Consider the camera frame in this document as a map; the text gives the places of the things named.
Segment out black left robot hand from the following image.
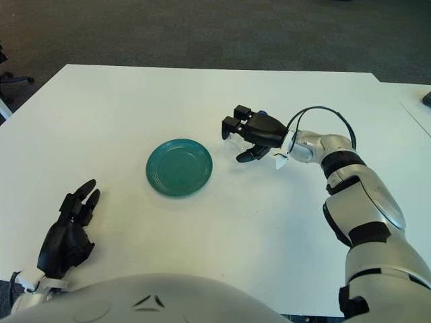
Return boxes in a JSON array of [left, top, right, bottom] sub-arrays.
[[36, 179, 101, 280]]

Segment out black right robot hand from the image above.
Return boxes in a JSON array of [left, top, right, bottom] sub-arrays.
[[220, 104, 290, 164]]

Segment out clear bottle with blue cap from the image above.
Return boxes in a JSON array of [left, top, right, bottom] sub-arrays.
[[222, 110, 269, 156]]

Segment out green round plate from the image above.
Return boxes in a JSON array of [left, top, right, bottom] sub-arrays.
[[145, 137, 215, 199]]

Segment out silver robot torso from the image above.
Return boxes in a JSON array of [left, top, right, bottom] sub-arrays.
[[0, 274, 287, 323]]

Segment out white desk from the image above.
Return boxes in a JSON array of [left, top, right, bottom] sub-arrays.
[[0, 97, 13, 120]]

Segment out black office chair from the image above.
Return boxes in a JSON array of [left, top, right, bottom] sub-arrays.
[[0, 40, 36, 102]]

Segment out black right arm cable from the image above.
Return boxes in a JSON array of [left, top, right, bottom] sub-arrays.
[[288, 106, 358, 149]]

